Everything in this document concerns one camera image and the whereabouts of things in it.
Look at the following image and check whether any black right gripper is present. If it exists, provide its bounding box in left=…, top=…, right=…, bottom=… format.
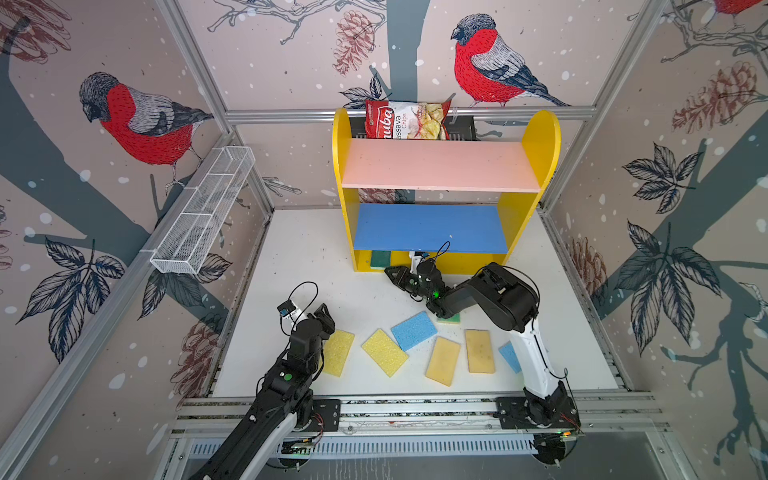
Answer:
left=382, top=267, right=432, bottom=305

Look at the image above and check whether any dark green sponge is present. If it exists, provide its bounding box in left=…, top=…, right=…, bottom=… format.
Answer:
left=370, top=250, right=391, bottom=270

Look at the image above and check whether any light green sponge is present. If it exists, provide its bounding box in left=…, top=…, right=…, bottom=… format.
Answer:
left=436, top=313, right=461, bottom=325

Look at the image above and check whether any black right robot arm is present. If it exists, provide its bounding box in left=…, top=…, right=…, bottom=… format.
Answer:
left=384, top=257, right=580, bottom=428

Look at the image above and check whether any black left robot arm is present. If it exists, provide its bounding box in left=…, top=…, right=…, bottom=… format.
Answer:
left=192, top=304, right=335, bottom=479

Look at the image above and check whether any yellow shelf unit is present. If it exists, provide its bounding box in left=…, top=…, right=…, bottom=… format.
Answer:
left=332, top=109, right=562, bottom=275

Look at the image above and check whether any yellow sponge far left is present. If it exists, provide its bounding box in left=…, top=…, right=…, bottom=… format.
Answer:
left=323, top=330, right=355, bottom=377

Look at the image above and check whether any blue sponge centre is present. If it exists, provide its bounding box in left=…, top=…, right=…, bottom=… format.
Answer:
left=391, top=311, right=437, bottom=351

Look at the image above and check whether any blue sponge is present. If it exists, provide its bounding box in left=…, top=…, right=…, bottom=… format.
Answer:
left=499, top=342, right=522, bottom=374
left=391, top=311, right=437, bottom=351

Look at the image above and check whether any orange yellow sponge tilted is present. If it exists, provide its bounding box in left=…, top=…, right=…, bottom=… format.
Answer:
left=425, top=337, right=461, bottom=387

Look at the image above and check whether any tan sponge upright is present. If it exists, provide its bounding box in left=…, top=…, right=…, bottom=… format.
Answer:
left=464, top=329, right=496, bottom=374

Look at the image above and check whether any blue sponge right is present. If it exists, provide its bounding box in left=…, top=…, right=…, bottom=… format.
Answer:
left=499, top=342, right=522, bottom=374

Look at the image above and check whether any red cassava chips bag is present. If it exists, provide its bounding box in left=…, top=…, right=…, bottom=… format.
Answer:
left=365, top=100, right=451, bottom=140

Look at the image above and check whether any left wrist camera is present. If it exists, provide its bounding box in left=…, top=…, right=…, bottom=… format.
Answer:
left=277, top=299, right=297, bottom=318

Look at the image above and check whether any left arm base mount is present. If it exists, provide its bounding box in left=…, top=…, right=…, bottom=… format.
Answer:
left=293, top=398, right=341, bottom=434

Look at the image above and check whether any black wire basket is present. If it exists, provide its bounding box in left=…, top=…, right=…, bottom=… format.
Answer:
left=350, top=116, right=478, bottom=141

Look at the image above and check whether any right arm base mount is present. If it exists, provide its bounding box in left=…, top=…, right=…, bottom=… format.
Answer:
left=494, top=397, right=581, bottom=430

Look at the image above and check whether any aluminium rail frame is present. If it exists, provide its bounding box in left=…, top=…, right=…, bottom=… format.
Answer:
left=169, top=389, right=671, bottom=438

